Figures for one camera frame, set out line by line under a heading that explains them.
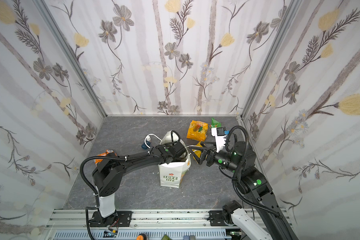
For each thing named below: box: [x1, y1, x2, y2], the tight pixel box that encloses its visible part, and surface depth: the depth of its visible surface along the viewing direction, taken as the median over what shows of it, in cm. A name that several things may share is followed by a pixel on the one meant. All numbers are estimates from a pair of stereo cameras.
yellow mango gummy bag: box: [186, 120, 209, 142], surface depth 109 cm
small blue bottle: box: [141, 135, 152, 150], surface depth 103 cm
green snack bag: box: [209, 117, 222, 129], surface depth 110 cm
